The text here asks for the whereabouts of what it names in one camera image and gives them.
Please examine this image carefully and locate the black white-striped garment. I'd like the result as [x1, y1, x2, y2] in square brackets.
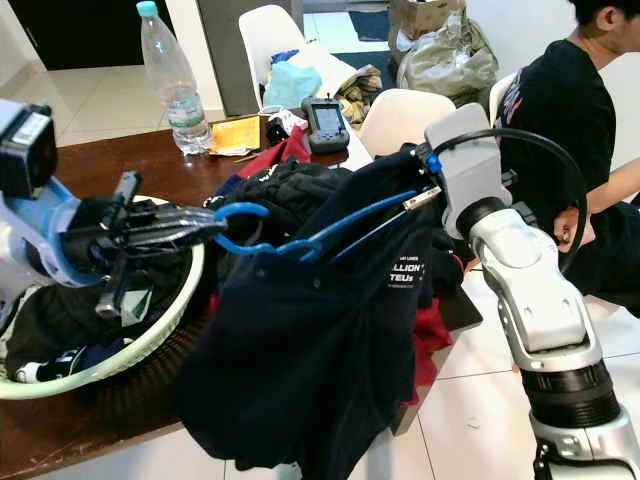
[5, 270, 151, 386]

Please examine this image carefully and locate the olive green plastic bag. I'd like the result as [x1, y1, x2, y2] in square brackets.
[398, 12, 501, 109]

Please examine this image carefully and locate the teal cloth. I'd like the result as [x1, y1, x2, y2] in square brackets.
[262, 60, 323, 111]

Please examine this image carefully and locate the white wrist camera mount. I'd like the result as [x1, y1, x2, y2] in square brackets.
[0, 98, 113, 301]
[425, 103, 511, 241]

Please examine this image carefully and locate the clear plastic water bottle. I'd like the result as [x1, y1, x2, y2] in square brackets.
[136, 0, 213, 156]

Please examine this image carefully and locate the person in black clothes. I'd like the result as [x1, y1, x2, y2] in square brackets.
[495, 0, 640, 319]

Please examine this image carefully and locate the black handheld controller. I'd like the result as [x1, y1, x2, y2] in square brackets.
[302, 97, 351, 154]

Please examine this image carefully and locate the brown patterned cloth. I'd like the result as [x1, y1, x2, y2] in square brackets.
[335, 65, 383, 103]

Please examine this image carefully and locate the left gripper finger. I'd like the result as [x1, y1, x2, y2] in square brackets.
[150, 205, 229, 233]
[155, 229, 226, 253]

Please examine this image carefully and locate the brown paper bag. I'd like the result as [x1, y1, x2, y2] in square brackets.
[388, 0, 466, 41]

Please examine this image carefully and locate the black quilted jacket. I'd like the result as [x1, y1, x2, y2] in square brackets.
[228, 158, 371, 241]

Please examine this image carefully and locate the white plastic chair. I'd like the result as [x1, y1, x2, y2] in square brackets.
[238, 5, 361, 111]
[358, 88, 461, 161]

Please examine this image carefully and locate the navy blue shirt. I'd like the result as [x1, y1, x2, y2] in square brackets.
[168, 148, 449, 480]

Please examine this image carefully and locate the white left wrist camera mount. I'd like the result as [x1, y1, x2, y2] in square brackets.
[0, 98, 113, 301]

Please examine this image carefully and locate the blue plastic hanger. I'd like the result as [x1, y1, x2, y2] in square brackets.
[210, 188, 443, 266]

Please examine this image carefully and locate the yellow paper packet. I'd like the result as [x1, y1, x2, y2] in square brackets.
[210, 115, 267, 156]

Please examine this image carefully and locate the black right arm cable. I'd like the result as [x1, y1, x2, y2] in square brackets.
[440, 127, 589, 281]

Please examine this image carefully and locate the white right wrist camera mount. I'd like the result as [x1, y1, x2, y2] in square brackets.
[425, 103, 511, 241]

